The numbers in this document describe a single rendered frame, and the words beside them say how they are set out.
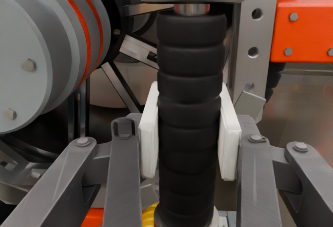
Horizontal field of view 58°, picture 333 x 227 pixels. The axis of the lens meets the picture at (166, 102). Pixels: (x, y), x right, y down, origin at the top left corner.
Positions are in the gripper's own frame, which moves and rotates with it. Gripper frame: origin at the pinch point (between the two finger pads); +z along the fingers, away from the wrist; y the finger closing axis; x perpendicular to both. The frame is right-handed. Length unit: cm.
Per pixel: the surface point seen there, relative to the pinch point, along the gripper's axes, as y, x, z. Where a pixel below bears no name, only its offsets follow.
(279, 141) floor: 58, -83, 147
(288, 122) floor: 71, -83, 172
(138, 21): -12, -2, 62
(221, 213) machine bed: 15, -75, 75
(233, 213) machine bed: 19, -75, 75
